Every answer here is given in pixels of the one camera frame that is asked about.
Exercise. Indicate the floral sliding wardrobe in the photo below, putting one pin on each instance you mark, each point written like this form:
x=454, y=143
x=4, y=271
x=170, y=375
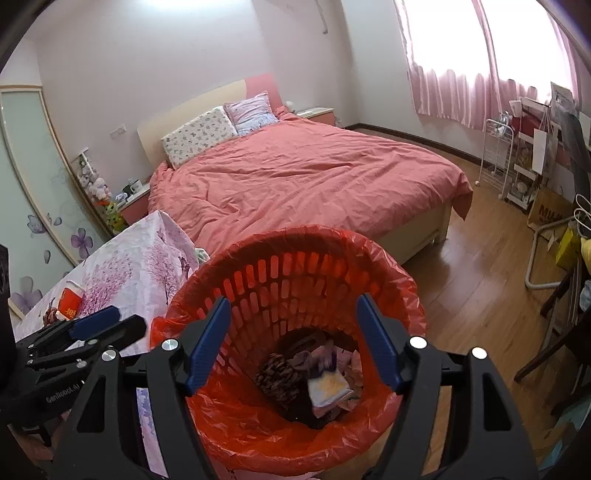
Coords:
x=41, y=184

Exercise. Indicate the bed with pink duvet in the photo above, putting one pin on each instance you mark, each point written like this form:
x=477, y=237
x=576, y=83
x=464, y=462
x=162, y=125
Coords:
x=300, y=175

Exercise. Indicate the dark wooden chair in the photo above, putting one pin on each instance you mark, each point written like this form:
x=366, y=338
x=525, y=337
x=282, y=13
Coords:
x=568, y=332

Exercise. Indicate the floral printed tablecloth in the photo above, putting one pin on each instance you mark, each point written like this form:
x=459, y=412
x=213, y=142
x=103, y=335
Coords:
x=134, y=267

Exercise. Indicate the red mesh trash basket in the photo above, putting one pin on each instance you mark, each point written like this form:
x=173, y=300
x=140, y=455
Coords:
x=258, y=281

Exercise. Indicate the pink striped pillow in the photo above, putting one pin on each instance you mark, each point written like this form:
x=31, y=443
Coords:
x=251, y=113

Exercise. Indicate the clear tube of plush toys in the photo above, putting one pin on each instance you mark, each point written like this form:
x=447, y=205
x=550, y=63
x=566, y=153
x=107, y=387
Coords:
x=99, y=194

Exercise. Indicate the cream and pink headboard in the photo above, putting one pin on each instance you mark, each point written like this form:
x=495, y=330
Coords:
x=194, y=106

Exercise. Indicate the crumpled purple wrapper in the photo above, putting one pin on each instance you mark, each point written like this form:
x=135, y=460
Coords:
x=316, y=357

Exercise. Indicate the white floral pillow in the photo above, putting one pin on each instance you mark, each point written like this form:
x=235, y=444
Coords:
x=198, y=136

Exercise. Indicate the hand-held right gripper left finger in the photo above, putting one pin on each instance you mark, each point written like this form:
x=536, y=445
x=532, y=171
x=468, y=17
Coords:
x=207, y=346

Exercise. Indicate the red plastic waste basket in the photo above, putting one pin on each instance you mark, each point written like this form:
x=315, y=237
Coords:
x=258, y=445

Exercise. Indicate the foil snack bag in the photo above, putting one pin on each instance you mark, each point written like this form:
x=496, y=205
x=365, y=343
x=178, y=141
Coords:
x=328, y=388

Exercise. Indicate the pink and white nightstand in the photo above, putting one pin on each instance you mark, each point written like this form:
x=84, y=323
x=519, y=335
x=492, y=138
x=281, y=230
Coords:
x=134, y=207
x=316, y=115

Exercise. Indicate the cream bed frame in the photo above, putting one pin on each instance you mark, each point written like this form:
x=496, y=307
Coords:
x=420, y=230

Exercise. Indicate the brown cardboard box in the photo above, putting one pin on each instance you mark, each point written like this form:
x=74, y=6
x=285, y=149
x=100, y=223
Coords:
x=547, y=210

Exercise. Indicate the white storage trolley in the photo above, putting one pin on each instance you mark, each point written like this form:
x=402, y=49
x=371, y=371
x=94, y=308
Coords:
x=526, y=166

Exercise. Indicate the brown woven pouch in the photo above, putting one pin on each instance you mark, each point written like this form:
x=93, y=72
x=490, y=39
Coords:
x=277, y=376

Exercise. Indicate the red instant noodle cup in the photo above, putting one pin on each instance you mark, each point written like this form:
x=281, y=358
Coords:
x=69, y=300

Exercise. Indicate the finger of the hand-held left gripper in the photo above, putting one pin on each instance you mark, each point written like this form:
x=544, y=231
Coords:
x=97, y=319
x=124, y=332

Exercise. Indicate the yellow bag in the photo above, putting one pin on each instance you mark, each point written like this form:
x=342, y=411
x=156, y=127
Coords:
x=567, y=249

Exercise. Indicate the light green cloth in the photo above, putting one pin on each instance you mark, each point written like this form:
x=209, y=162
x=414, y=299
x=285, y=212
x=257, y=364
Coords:
x=202, y=256

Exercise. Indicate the white metal frame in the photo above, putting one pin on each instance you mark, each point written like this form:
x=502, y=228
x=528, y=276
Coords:
x=535, y=258

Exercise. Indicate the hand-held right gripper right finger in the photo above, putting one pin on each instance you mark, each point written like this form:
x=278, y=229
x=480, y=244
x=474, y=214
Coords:
x=381, y=346

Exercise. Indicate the pink curtain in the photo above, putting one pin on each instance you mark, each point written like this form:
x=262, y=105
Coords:
x=461, y=60

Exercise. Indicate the white wall socket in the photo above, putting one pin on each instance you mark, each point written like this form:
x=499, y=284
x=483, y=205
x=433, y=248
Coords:
x=117, y=131

